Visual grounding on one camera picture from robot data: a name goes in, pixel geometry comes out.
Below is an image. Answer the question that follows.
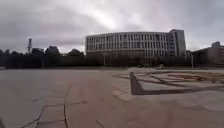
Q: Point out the tall thin tower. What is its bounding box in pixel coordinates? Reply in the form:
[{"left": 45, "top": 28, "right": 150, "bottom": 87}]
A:
[{"left": 27, "top": 37, "right": 33, "bottom": 55}]

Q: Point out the grey stone slab plaza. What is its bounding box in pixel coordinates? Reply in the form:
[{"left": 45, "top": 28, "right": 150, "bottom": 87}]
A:
[{"left": 0, "top": 67, "right": 224, "bottom": 128}]

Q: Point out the raised stone slab platform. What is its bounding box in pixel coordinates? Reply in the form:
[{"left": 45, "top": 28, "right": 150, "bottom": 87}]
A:
[{"left": 113, "top": 69, "right": 224, "bottom": 96}]

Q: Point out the low grey building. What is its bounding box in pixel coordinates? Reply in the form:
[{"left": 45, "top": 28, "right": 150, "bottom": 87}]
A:
[{"left": 190, "top": 40, "right": 224, "bottom": 68}]

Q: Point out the pole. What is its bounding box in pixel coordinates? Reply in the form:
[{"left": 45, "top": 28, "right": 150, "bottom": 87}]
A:
[{"left": 190, "top": 53, "right": 195, "bottom": 69}]

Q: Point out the large pale building with tower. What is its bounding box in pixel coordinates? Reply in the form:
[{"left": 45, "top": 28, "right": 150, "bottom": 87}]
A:
[{"left": 84, "top": 28, "right": 188, "bottom": 66}]

